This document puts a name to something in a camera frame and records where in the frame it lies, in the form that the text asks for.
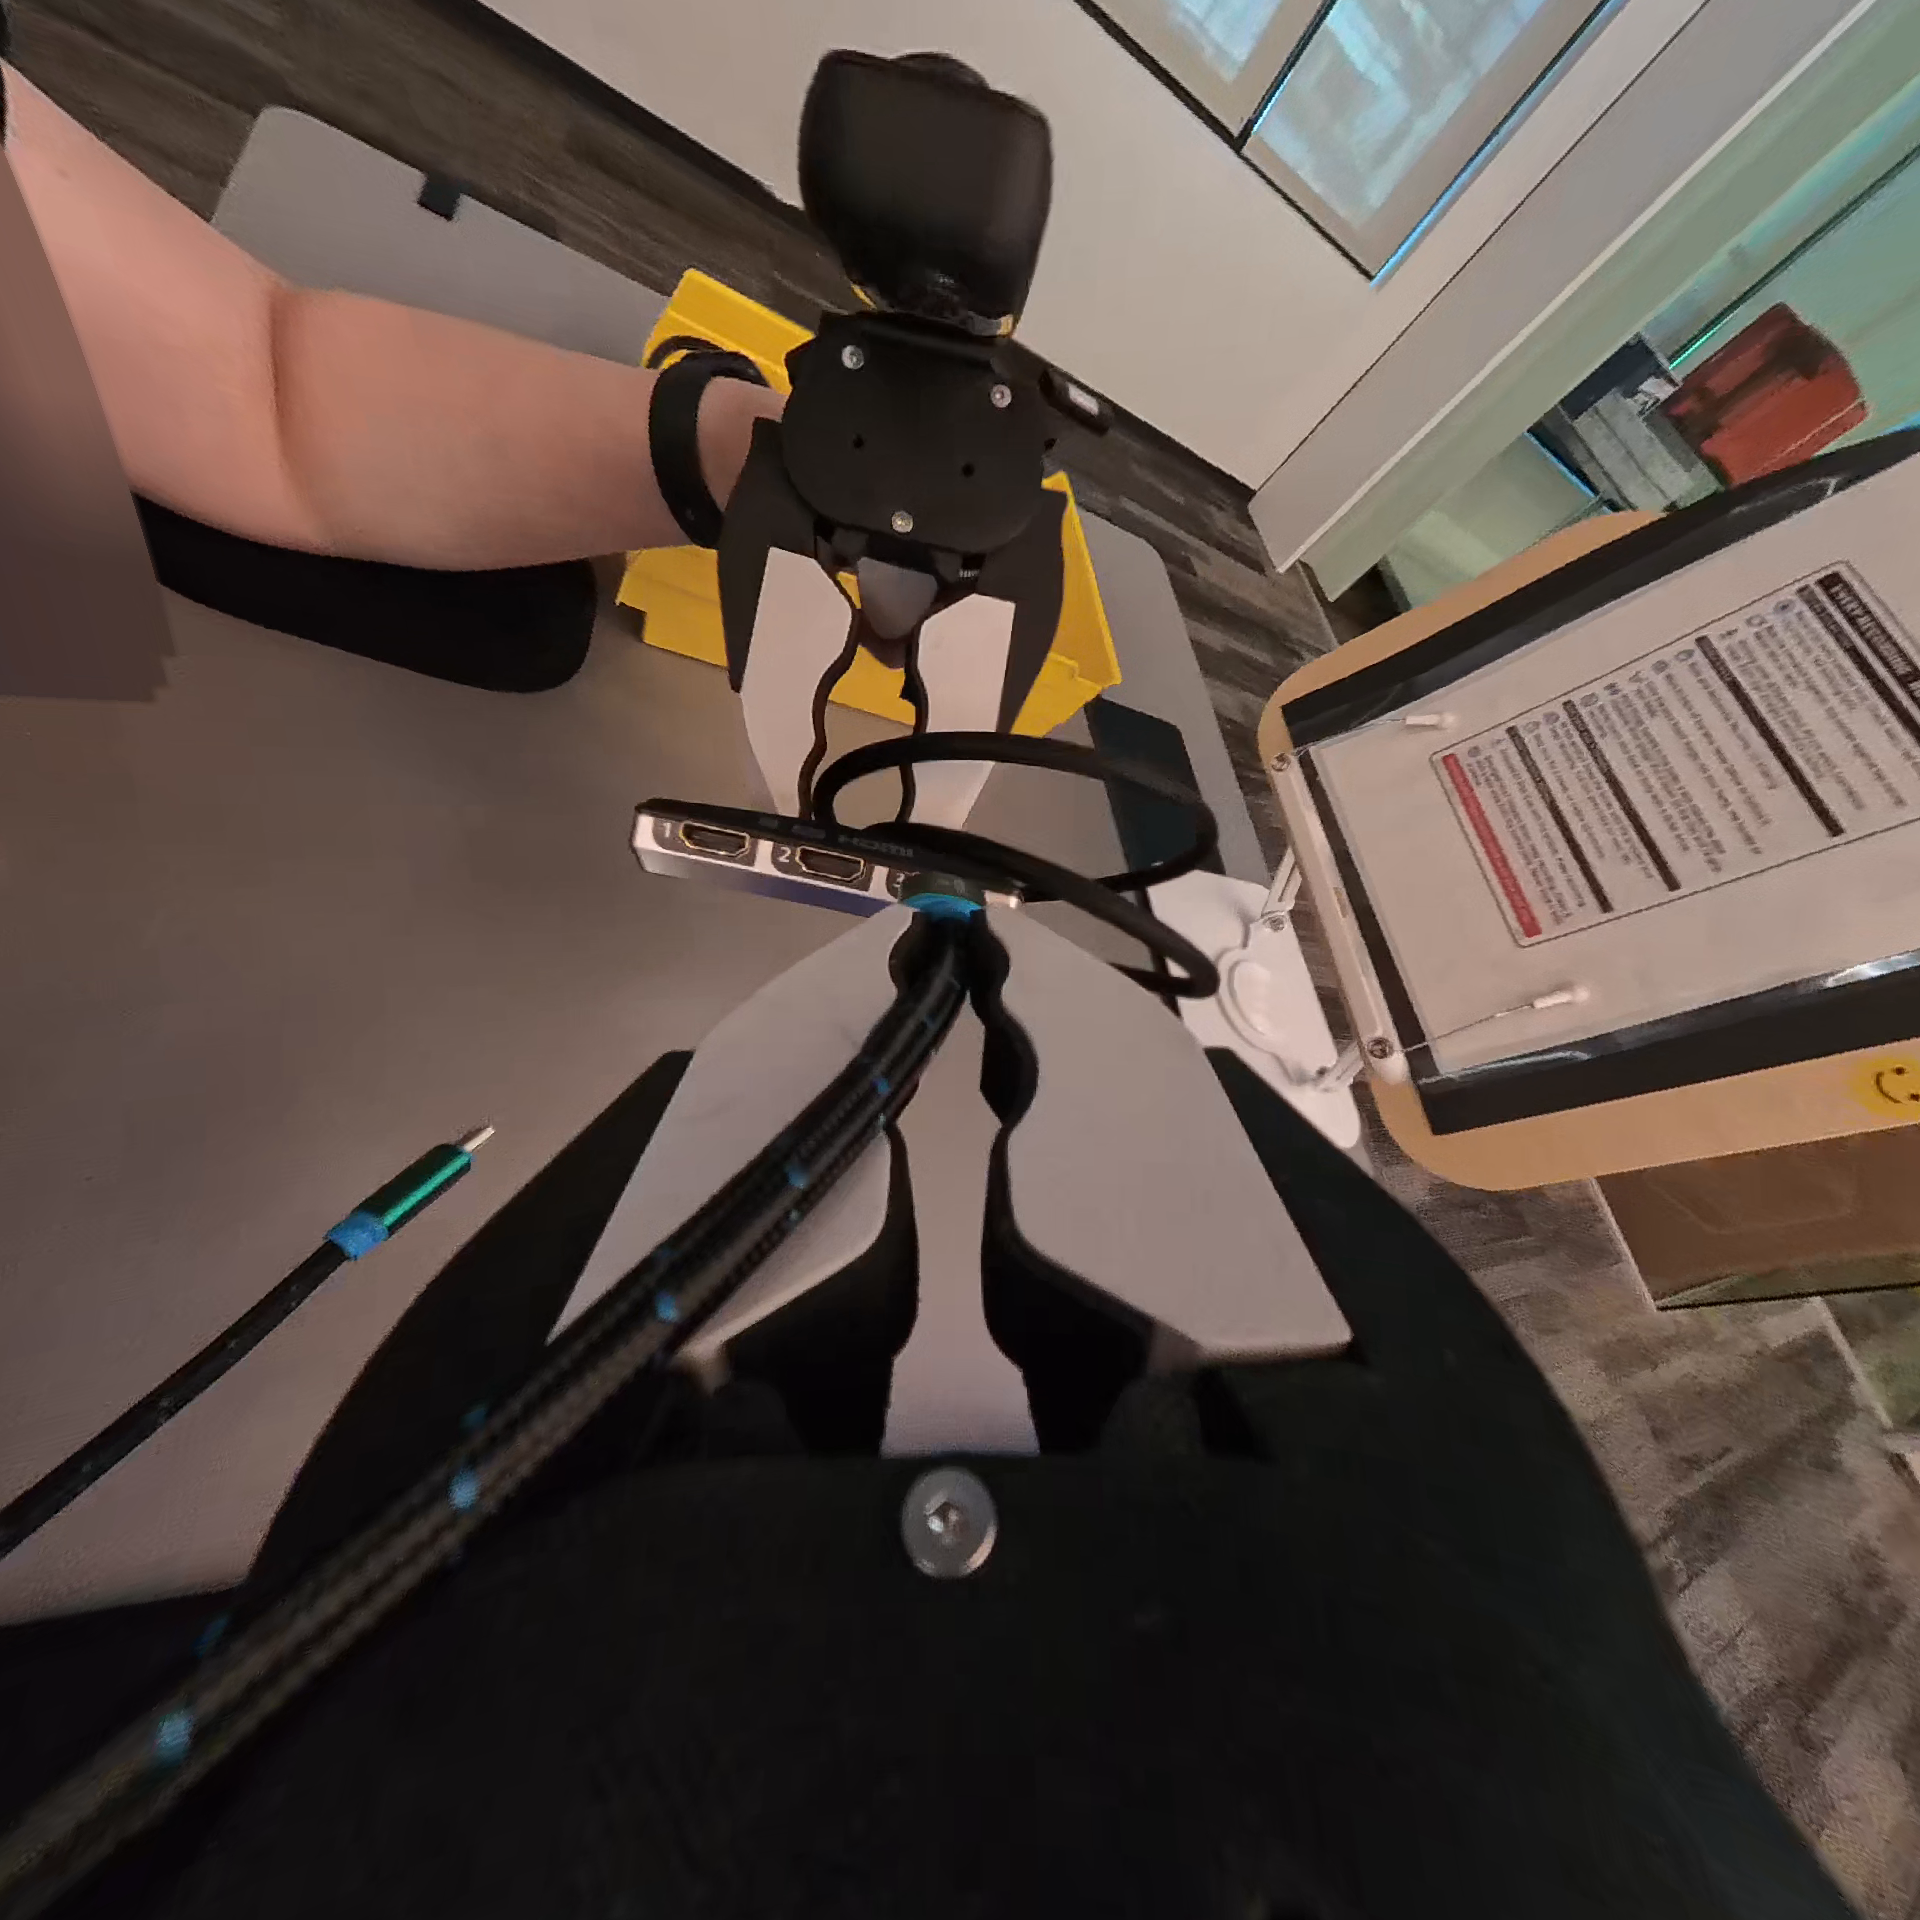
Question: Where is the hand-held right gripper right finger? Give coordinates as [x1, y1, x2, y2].
[973, 906, 1356, 1454]

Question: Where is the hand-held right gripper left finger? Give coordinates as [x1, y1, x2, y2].
[546, 918, 963, 1450]

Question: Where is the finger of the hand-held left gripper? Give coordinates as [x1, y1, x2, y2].
[742, 553, 881, 843]
[900, 577, 1038, 825]

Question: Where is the black braided blue-flecked hdmi cable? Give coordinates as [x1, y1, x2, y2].
[0, 866, 1001, 1920]

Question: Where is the black cable with green plug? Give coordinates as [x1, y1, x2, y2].
[0, 1124, 498, 1562]

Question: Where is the person's left forearm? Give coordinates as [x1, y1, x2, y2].
[0, 66, 679, 577]

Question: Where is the yellow plastic bin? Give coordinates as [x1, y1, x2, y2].
[614, 266, 1125, 739]

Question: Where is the white plastic sign stand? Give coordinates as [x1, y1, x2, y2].
[1162, 847, 1412, 1150]

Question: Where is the black wristband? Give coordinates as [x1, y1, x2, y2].
[645, 343, 771, 550]

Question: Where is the large window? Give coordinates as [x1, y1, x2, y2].
[1081, 0, 1608, 288]

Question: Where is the cardboard box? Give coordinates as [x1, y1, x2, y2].
[1596, 1124, 1920, 1308]

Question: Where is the framed instruction sheet sign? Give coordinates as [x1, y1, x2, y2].
[1275, 434, 1920, 1143]

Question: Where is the red box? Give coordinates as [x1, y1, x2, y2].
[1662, 302, 1874, 490]

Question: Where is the thin black hub cable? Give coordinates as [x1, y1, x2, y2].
[807, 729, 1224, 1004]

